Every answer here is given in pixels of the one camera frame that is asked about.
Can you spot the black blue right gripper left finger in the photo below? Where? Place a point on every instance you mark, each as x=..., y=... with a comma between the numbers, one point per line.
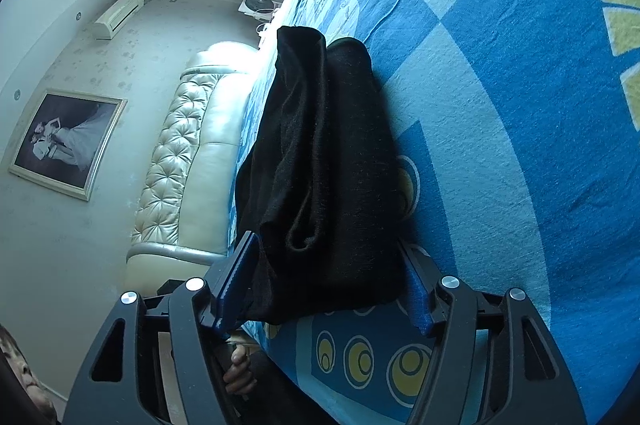
x=120, y=381

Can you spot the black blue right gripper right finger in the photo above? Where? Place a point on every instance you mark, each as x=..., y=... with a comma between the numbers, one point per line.
x=526, y=379

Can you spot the black pants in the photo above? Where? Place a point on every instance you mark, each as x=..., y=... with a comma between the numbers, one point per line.
x=320, y=185

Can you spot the person's left hand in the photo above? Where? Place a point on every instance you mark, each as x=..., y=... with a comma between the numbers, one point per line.
x=240, y=379

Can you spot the person's head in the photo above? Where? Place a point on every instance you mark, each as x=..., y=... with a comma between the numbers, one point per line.
x=26, y=377

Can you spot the cream tufted leather headboard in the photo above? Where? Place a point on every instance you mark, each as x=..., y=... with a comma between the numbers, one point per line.
x=182, y=221

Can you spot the framed wedding photo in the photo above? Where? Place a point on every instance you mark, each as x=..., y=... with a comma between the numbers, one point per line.
x=62, y=145

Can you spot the blue patterned bed sheet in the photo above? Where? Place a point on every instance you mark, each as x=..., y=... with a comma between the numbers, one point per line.
x=516, y=124

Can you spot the white wall air conditioner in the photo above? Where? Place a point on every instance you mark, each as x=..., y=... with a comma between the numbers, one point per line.
x=109, y=23

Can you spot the white round wall fan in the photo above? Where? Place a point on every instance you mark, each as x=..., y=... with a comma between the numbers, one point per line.
x=259, y=9

